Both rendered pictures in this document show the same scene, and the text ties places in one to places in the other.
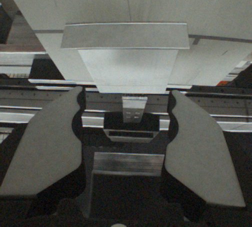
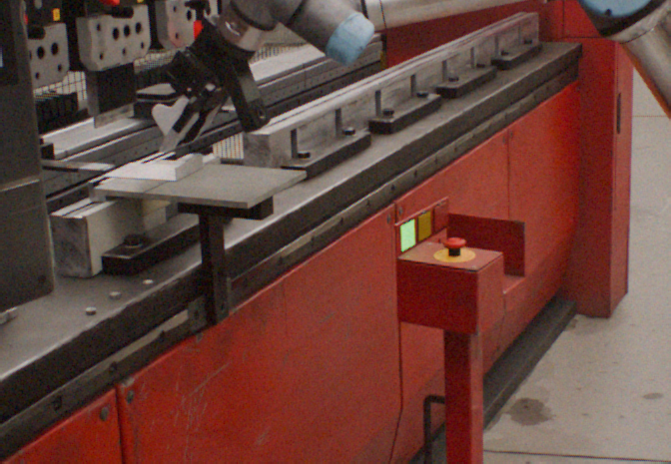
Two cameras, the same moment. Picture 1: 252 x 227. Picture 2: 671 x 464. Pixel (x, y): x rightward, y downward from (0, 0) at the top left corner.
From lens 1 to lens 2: 184 cm
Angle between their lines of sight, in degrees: 60
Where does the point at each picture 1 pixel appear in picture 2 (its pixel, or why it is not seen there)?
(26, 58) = not seen: hidden behind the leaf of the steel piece
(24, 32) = not seen: hidden behind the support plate
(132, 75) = (145, 171)
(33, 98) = (102, 160)
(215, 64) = (130, 187)
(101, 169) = (129, 105)
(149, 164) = (109, 116)
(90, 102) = (50, 178)
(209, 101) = not seen: outside the picture
